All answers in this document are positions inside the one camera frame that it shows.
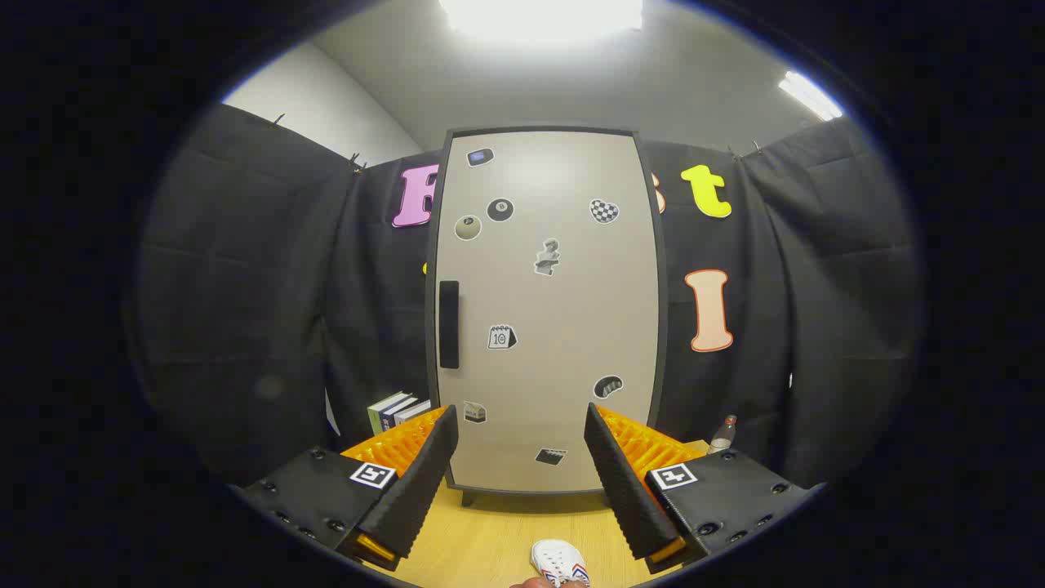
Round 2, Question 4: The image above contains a white canvas shoe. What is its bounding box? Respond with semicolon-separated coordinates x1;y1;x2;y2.
531;539;590;588

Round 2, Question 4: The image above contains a clear bottle with red cap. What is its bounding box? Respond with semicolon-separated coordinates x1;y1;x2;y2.
707;415;738;455

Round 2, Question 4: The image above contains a narrow ceiling light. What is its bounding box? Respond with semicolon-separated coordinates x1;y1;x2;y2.
778;71;843;122

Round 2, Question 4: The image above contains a dark grey shoe cabinet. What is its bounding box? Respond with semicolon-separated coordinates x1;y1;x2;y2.
425;127;669;509

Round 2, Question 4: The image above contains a black door handle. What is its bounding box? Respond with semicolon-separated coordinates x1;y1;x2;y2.
439;280;460;370

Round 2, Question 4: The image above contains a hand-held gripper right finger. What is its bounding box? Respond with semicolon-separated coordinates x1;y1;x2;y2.
583;402;817;572

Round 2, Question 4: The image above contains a large ceiling light panel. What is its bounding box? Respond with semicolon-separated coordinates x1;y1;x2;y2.
439;0;644;46

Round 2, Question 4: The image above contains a green book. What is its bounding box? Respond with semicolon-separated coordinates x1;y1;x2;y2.
367;392;407;435

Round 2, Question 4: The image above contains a black backdrop cloth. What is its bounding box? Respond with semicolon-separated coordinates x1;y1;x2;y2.
131;102;923;491

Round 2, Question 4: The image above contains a beige shoe cabinet door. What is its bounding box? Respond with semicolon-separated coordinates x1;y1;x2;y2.
434;131;660;493

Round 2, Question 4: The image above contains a dark blue book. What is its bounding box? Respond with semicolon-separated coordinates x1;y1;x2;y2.
380;396;419;432

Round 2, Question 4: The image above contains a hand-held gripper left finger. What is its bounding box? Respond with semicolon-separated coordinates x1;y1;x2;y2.
233;404;460;572

